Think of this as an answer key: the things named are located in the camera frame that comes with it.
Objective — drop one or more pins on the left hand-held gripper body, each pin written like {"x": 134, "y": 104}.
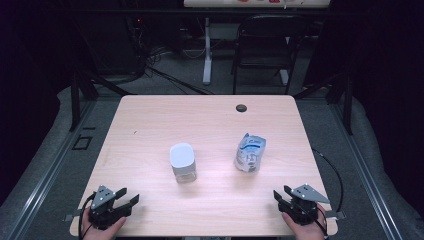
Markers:
{"x": 103, "y": 200}

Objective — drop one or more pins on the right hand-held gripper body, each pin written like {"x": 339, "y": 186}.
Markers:
{"x": 301, "y": 208}

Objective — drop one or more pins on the white and blue pouch bag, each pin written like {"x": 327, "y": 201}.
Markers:
{"x": 250, "y": 153}

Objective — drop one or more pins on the clear jar with white lid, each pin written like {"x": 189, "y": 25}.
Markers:
{"x": 182, "y": 156}

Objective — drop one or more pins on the person's right hand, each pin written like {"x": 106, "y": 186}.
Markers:
{"x": 308, "y": 232}

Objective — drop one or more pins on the person's left hand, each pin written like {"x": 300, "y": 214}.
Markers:
{"x": 98, "y": 234}

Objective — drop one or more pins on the grey tape strip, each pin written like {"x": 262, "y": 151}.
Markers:
{"x": 336, "y": 215}
{"x": 73, "y": 216}

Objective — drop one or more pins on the dark round table grommet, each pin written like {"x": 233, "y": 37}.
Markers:
{"x": 241, "y": 108}

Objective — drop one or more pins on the white desk leg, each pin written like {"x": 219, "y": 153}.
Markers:
{"x": 207, "y": 66}

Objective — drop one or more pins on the black folding chair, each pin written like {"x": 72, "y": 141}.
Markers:
{"x": 266, "y": 40}

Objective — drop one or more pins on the aluminium floor rail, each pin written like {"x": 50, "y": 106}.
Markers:
{"x": 50, "y": 173}
{"x": 363, "y": 173}

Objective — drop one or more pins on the black metal frame post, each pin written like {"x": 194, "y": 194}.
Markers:
{"x": 75, "y": 100}
{"x": 348, "y": 106}

